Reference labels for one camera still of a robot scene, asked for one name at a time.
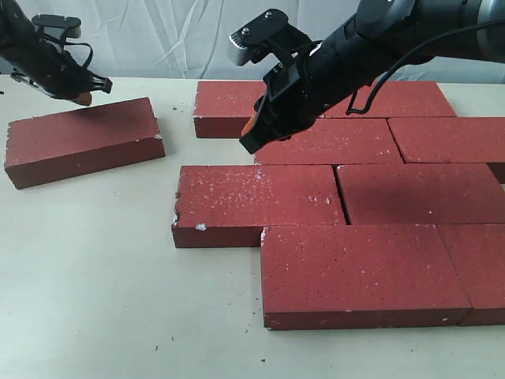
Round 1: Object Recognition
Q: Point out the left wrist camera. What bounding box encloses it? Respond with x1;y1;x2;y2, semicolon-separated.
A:
32;13;81;42

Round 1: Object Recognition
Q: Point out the right edge red brick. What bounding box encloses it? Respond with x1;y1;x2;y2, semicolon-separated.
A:
387;117;504;184

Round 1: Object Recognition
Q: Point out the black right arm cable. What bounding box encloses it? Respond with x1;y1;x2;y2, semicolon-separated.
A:
291;19;505;116

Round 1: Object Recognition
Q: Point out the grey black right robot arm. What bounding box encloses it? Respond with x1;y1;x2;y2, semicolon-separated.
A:
230;0;504;153

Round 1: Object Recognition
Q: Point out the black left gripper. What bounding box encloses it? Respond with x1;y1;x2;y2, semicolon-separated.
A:
1;7;113;106

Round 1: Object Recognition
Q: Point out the white fabric backdrop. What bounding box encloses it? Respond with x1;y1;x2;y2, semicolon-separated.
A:
0;0;505;86

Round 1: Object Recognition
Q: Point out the speckled chipped red brick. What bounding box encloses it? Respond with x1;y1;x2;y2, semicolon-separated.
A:
171;165;346;248

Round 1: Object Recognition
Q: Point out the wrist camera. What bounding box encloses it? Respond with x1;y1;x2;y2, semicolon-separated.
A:
32;13;81;42
227;9;312;66

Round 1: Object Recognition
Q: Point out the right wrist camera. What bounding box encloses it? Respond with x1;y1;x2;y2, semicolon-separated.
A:
227;9;312;66

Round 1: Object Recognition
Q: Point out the lone red brick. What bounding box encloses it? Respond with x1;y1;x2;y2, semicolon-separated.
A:
4;97;165;190

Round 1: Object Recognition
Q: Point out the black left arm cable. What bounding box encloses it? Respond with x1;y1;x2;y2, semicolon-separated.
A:
35;33;95;74

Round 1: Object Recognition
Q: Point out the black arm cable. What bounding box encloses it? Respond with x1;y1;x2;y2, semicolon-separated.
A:
291;19;505;116
35;33;95;74

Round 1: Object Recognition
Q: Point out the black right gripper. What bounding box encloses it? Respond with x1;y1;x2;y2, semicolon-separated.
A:
239;15;379;154

